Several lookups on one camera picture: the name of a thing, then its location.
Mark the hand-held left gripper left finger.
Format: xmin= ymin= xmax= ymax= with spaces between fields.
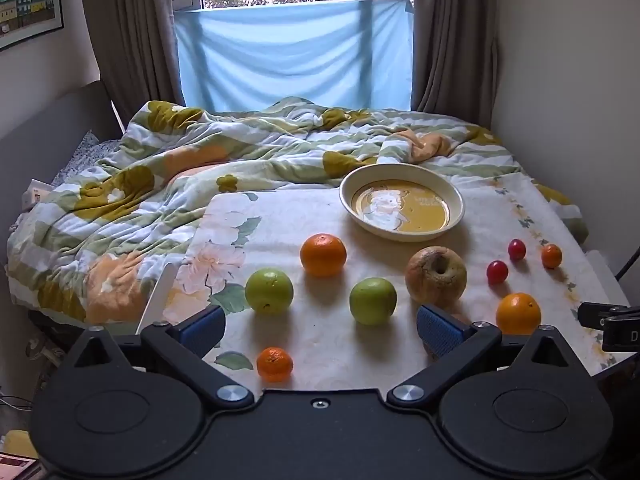
xmin=60 ymin=304 xmax=256 ymax=409

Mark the brown curtain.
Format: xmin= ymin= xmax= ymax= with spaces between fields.
xmin=79 ymin=0 xmax=183 ymax=126
xmin=411 ymin=0 xmax=501 ymax=128

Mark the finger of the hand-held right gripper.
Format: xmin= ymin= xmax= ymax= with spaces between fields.
xmin=578 ymin=302 xmax=640 ymax=331

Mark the floral tablecloth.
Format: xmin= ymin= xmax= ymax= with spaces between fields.
xmin=162 ymin=172 xmax=621 ymax=393

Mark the wall poster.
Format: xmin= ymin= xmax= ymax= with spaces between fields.
xmin=0 ymin=0 xmax=66 ymax=52

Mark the small white box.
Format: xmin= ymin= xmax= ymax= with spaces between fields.
xmin=24 ymin=178 xmax=54 ymax=211

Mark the yellow object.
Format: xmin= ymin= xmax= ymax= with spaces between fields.
xmin=0 ymin=429 xmax=39 ymax=461

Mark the cream bowl with yellow inside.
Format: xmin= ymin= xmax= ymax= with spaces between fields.
xmin=339 ymin=163 xmax=466 ymax=243

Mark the grey bed headboard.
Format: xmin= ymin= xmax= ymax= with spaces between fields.
xmin=0 ymin=80 xmax=126 ymax=226

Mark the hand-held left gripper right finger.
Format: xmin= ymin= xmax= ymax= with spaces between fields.
xmin=386 ymin=303 xmax=591 ymax=409

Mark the wrinkled yellow-red apple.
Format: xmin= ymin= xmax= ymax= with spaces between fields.
xmin=405 ymin=246 xmax=468 ymax=308

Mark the orange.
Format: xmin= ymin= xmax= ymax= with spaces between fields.
xmin=300 ymin=233 xmax=348 ymax=278
xmin=495 ymin=292 xmax=542 ymax=336

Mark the black cable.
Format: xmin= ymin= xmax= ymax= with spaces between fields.
xmin=614 ymin=245 xmax=640 ymax=282

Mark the light blue window cloth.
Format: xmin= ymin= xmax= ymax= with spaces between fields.
xmin=172 ymin=0 xmax=416 ymax=113

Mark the green striped floral blanket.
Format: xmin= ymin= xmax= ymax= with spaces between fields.
xmin=5 ymin=96 xmax=591 ymax=326

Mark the patterned grey pillow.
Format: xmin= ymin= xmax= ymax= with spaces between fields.
xmin=50 ymin=130 xmax=123 ymax=186

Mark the green apple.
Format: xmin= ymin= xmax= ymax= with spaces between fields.
xmin=244 ymin=268 xmax=294 ymax=315
xmin=349 ymin=277 xmax=398 ymax=326

